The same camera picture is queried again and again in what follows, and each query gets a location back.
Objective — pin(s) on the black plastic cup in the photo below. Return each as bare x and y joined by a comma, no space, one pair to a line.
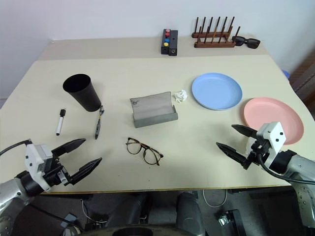
86,98

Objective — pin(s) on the small blue grey box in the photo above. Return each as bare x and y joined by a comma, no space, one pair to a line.
68,218

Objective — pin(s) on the tortoiseshell frame eyeglasses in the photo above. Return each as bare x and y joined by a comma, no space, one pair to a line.
129,140

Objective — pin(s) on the white marker with black cap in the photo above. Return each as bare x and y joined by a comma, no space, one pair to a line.
59,123

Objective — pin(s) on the grey glasses case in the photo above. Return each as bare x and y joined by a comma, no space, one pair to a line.
152,108

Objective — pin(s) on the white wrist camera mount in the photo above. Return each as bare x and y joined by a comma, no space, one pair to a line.
32,157
274,137

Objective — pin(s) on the dark rounded shape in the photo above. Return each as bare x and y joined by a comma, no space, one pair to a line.
190,214

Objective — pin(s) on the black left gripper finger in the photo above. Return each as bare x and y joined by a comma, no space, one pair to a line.
71,145
83,169

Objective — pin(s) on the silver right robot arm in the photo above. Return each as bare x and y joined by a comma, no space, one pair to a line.
300,167

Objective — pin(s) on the crumpled white paper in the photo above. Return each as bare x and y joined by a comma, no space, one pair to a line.
180,96

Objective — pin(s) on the dark grey ballpoint pen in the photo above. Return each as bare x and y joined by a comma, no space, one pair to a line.
99,123

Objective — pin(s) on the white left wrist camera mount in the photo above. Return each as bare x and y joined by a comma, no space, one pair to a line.
32,157

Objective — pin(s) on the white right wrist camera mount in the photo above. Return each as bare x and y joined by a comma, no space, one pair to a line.
274,137

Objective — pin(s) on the blue round object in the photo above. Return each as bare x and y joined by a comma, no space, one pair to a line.
286,73

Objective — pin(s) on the brown wooden peg rack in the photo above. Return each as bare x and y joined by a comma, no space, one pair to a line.
214,45

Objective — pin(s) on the black box with coloured buttons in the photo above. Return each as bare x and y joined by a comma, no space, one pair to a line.
164,50

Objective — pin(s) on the plain black box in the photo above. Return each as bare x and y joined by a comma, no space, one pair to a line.
173,41

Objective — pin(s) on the blue plastic plate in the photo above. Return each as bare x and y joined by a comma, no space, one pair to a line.
216,91

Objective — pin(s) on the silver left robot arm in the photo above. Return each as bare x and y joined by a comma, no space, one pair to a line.
9,194

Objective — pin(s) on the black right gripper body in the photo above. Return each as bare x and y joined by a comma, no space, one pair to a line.
256,150

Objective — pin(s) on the pink plastic plate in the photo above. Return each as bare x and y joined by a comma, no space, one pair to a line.
270,110

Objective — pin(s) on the black sunglasses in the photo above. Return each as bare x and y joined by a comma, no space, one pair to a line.
253,43

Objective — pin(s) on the black metal bracket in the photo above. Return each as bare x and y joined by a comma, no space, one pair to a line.
233,216

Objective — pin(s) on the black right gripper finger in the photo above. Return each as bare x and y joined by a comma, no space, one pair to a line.
244,130
231,152

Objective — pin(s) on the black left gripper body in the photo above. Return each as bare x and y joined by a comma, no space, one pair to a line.
55,174

